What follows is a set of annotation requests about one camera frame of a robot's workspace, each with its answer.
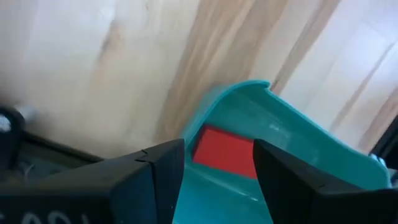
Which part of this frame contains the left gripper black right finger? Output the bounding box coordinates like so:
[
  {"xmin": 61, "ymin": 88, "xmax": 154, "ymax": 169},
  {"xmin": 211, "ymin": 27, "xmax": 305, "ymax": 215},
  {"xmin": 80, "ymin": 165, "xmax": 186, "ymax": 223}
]
[{"xmin": 253, "ymin": 139, "xmax": 398, "ymax": 224}]

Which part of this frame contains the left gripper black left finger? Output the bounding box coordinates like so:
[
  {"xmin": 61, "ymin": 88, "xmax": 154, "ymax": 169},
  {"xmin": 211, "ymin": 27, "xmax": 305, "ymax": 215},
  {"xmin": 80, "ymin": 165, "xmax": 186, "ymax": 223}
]
[{"xmin": 0, "ymin": 139, "xmax": 186, "ymax": 224}]

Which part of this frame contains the large red block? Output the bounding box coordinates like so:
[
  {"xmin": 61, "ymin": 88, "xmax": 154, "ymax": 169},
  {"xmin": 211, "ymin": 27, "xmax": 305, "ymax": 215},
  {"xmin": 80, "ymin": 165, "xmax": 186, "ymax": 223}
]
[{"xmin": 192, "ymin": 124, "xmax": 259, "ymax": 180}]

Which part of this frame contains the teal plastic bin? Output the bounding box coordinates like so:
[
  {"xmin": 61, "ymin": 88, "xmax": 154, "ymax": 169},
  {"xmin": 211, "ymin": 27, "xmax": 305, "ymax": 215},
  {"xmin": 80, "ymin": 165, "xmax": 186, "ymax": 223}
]
[{"xmin": 172, "ymin": 79, "xmax": 392, "ymax": 224}]

